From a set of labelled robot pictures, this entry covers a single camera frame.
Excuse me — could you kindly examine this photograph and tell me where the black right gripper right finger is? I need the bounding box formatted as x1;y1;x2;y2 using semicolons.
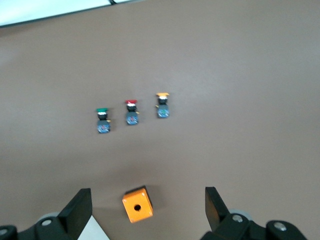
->
201;186;267;240

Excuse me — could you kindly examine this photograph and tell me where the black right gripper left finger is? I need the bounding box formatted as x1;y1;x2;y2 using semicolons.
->
17;188;93;240

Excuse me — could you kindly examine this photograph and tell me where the green push button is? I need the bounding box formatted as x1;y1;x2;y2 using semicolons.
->
95;107;112;134

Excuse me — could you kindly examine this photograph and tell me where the orange button box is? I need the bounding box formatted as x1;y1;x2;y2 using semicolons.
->
121;184;154;224

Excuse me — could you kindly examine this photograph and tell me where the red push button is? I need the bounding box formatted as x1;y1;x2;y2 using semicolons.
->
124;99;140;126

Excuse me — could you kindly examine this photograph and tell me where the yellow push button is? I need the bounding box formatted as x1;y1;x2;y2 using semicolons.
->
155;92;171;119

